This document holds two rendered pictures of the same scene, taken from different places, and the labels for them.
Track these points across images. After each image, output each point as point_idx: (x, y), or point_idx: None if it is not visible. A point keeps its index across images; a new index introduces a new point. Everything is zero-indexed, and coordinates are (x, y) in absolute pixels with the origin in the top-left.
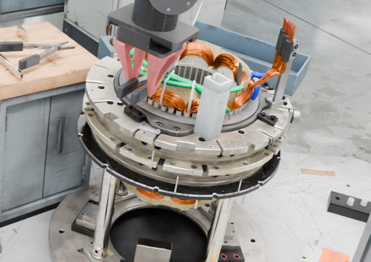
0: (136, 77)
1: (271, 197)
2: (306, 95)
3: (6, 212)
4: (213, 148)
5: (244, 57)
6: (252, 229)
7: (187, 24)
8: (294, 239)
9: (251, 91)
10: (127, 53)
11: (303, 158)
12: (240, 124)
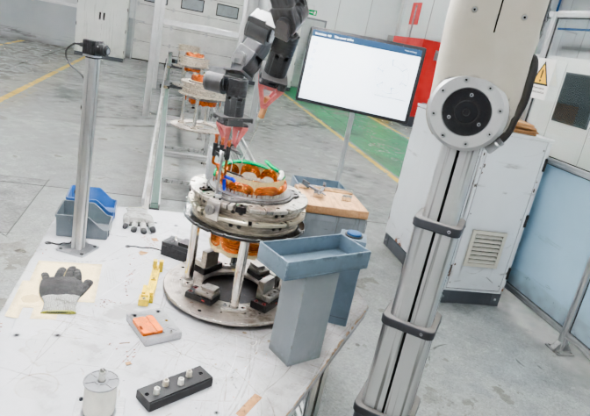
0: (234, 146)
1: (237, 355)
2: None
3: None
4: (197, 175)
5: (298, 238)
6: (208, 315)
7: (226, 117)
8: (188, 338)
9: (220, 177)
10: (233, 128)
11: (275, 411)
12: (207, 182)
